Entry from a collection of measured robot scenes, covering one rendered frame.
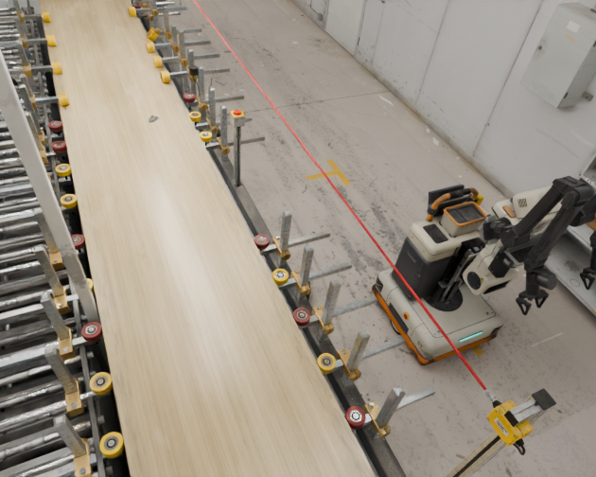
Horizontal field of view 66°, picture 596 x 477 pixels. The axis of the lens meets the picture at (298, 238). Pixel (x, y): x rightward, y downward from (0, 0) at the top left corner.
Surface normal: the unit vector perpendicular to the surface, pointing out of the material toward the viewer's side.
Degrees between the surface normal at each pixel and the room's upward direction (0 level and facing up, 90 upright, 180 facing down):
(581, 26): 90
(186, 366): 0
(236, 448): 0
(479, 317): 0
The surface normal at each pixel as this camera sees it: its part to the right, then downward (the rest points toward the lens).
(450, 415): 0.10, -0.69
